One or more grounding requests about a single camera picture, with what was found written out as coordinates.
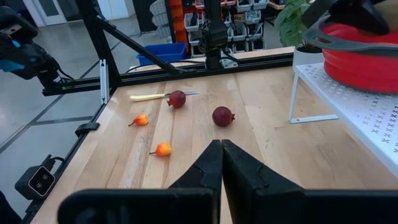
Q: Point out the black table edge clip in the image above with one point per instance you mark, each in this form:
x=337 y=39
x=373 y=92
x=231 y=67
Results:
x=87 y=127

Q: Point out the blue plastic bin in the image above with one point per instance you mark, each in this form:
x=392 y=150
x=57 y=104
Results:
x=164 y=51

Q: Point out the red collapsible bowl grey rim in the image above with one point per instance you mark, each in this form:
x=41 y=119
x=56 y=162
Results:
x=357 y=71

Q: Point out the white door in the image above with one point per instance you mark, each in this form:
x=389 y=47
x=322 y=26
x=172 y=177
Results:
x=46 y=12

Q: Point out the small orange pear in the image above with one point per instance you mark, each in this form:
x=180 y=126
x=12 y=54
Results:
x=141 y=120
x=163 y=149

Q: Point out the white perforated metal shelf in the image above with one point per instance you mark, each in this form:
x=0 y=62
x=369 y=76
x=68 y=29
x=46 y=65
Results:
x=357 y=109

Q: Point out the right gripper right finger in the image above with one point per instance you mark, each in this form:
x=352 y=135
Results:
x=245 y=186

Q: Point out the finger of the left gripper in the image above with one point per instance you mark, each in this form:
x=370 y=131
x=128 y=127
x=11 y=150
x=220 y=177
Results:
x=360 y=15

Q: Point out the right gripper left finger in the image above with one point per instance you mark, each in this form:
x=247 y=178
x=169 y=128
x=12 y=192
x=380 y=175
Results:
x=205 y=174

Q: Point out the white cabinet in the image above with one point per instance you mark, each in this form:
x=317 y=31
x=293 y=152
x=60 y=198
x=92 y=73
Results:
x=116 y=7

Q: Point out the black table-level camera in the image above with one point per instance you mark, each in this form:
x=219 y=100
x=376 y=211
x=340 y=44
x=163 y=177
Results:
x=37 y=182

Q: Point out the green artificial potted plant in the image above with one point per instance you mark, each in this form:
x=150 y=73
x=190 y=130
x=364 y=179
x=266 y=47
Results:
x=292 y=25

